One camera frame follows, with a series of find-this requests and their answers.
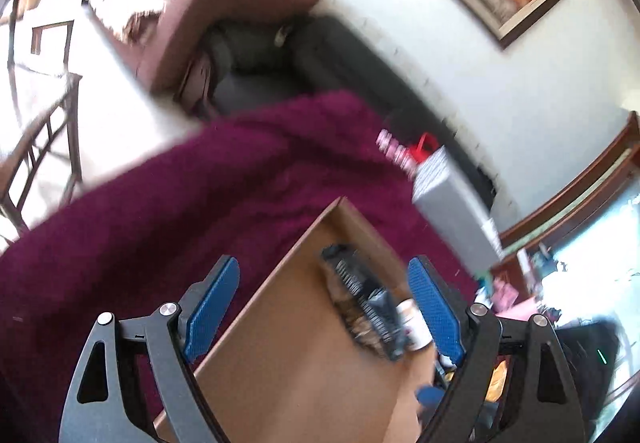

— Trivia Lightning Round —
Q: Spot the pink upholstered armchair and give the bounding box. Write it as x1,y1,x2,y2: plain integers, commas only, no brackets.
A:
96,0,319,93

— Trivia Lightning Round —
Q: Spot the grey red dragonfly shoebox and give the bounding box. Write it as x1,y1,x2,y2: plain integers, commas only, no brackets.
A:
412,148,504,277

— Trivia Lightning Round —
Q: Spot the pink white braided cord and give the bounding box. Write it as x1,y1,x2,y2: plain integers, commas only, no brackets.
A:
375,128,419,180

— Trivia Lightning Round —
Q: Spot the wooden chair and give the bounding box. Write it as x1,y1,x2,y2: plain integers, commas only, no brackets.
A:
1,22,84,236

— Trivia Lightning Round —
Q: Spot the yellow snack packet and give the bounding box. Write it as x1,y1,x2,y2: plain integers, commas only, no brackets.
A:
485,359,509,402

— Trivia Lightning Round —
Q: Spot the black padded headboard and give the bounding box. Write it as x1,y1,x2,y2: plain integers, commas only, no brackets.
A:
200,16,497,207

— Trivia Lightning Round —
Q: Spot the black snack bag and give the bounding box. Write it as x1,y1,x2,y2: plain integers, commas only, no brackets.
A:
320,244,407,362

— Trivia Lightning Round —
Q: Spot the maroon velvet bedspread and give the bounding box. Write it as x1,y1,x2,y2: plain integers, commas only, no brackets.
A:
1,91,476,442

